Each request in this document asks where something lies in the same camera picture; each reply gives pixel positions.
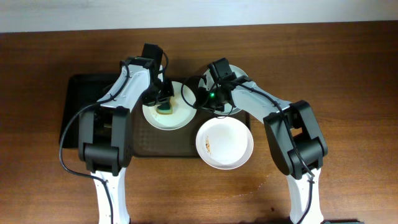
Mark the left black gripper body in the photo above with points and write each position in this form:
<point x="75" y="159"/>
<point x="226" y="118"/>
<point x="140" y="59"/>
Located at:
<point x="160" y="99"/>

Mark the white plate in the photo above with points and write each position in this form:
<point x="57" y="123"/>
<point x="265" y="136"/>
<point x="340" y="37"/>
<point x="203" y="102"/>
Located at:
<point x="181" y="115"/>
<point x="225" y="143"/>

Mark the brown serving tray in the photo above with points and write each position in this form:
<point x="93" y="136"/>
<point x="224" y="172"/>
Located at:
<point x="149" y="141"/>

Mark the green yellow sponge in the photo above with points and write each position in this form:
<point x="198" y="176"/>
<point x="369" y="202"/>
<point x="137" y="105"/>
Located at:
<point x="164" y="108"/>

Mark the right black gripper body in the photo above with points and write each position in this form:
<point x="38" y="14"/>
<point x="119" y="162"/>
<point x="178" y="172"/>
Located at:
<point x="209" y="104"/>

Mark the black tray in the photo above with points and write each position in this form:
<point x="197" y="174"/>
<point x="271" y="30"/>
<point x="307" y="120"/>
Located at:
<point x="83" y="90"/>

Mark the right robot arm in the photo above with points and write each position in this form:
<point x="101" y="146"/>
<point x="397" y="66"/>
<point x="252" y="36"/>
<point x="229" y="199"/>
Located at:
<point x="294" y="137"/>

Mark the pale green plate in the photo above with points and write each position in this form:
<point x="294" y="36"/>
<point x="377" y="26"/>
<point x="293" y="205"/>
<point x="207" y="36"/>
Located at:
<point x="233" y="71"/>

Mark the white plate front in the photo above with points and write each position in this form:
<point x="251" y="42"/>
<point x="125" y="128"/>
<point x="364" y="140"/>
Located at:
<point x="225" y="143"/>

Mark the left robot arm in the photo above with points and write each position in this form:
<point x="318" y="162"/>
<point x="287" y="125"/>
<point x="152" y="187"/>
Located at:
<point x="107" y="164"/>

